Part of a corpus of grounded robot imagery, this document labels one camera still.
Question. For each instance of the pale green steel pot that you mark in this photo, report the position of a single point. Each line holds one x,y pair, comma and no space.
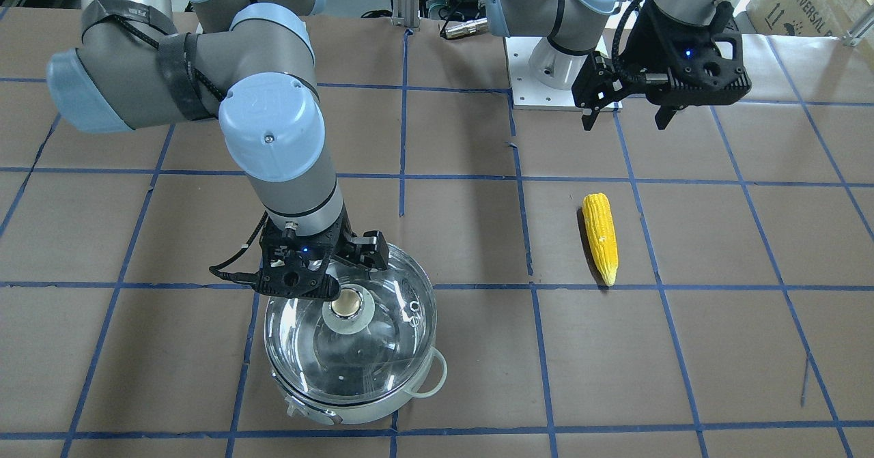
355,390

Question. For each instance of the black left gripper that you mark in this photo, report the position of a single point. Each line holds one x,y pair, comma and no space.
642,50

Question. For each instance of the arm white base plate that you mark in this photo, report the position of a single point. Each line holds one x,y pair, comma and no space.
546,86

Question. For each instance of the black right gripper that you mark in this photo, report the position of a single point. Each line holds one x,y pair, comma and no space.
364,249

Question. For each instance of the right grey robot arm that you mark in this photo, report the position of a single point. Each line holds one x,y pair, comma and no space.
252,69

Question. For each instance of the glass pot lid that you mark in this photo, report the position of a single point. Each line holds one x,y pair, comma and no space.
369,342

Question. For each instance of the cardboard box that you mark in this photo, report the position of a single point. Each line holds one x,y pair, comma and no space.
805,17

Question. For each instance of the yellow corn cob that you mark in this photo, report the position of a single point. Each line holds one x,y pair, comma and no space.
601,236

